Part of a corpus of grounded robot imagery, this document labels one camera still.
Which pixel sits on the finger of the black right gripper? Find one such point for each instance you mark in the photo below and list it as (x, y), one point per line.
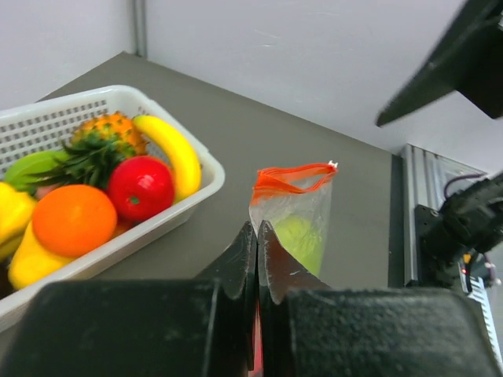
(467, 59)

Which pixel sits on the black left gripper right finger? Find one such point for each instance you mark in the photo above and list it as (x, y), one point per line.
(310, 329)

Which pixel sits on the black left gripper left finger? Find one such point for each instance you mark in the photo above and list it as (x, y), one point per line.
(202, 326)

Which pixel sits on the green fake pear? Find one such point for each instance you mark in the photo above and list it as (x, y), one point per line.
(303, 239)

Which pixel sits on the clear zip bag orange seal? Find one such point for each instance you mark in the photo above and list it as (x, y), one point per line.
(305, 190)

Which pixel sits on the red fake tomato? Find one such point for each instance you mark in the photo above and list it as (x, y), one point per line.
(141, 187)

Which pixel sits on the yellow fake banana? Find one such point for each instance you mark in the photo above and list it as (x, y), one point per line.
(182, 156)

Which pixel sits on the orange fake orange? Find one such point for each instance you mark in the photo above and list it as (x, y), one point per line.
(73, 220)

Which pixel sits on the yellow fake lemon in basket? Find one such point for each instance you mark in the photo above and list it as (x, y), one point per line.
(31, 262)

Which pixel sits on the fake pineapple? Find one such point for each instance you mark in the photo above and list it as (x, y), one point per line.
(93, 151)

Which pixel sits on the yellow fake bell pepper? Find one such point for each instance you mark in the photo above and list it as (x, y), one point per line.
(16, 211)

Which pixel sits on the green fake custard apple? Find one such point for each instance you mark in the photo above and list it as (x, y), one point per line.
(20, 174)

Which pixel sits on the white plastic basket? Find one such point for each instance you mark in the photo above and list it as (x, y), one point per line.
(41, 127)

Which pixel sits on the aluminium frame post right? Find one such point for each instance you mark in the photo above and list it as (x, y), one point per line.
(423, 179)

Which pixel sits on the aluminium frame post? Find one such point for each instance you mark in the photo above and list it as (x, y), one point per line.
(140, 27)
(423, 179)

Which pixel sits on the grey slotted cable duct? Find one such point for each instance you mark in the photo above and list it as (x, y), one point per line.
(480, 295)

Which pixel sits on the aluminium frame post left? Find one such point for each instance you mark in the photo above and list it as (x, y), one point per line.
(140, 27)

